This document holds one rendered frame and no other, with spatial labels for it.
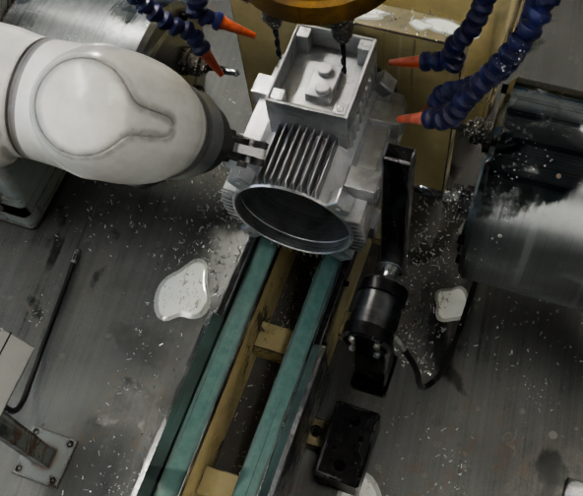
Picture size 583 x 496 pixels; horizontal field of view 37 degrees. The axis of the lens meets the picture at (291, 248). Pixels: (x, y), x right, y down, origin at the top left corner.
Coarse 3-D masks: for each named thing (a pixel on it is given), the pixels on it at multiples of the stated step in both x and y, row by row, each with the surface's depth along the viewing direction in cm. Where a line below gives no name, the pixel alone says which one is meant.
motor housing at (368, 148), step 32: (256, 128) 108; (384, 128) 107; (288, 160) 101; (320, 160) 101; (352, 160) 104; (224, 192) 107; (256, 192) 113; (288, 192) 117; (320, 192) 101; (256, 224) 113; (288, 224) 115; (320, 224) 115; (352, 224) 103
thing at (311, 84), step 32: (320, 32) 105; (288, 64) 104; (320, 64) 103; (352, 64) 105; (288, 96) 104; (320, 96) 102; (352, 96) 99; (288, 128) 104; (320, 128) 102; (352, 128) 101
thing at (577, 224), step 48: (528, 96) 96; (576, 96) 97; (528, 144) 92; (576, 144) 92; (432, 192) 102; (480, 192) 94; (528, 192) 92; (576, 192) 91; (480, 240) 96; (528, 240) 94; (576, 240) 92; (528, 288) 99; (576, 288) 96
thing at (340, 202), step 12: (384, 72) 107; (384, 84) 107; (396, 84) 108; (384, 96) 109; (240, 168) 102; (228, 180) 103; (240, 180) 102; (336, 192) 100; (336, 204) 99; (348, 204) 100; (348, 252) 111
